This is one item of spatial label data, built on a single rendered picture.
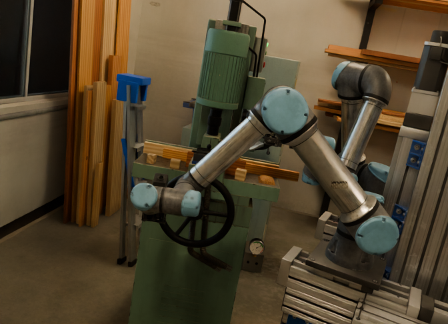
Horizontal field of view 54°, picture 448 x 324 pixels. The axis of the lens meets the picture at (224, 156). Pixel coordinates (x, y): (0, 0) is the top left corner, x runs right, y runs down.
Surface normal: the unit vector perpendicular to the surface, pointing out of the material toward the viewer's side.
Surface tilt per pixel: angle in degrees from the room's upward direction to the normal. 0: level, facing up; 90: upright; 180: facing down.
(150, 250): 90
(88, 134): 87
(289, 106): 85
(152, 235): 90
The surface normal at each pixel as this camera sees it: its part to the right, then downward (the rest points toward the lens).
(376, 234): 0.02, 0.33
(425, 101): -0.43, 0.14
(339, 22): -0.18, 0.19
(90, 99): 0.97, 0.16
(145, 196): 0.00, -0.25
